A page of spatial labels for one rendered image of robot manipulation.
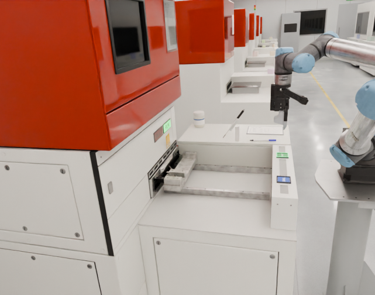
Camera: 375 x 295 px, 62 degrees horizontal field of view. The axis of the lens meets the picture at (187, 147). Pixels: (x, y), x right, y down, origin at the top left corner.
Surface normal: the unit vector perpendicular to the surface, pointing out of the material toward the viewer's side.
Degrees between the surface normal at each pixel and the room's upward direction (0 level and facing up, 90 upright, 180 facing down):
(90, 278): 90
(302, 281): 0
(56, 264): 90
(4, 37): 90
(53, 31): 90
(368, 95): 112
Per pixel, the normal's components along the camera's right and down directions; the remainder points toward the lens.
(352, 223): -0.53, 0.33
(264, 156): -0.26, 0.36
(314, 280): -0.06, -0.93
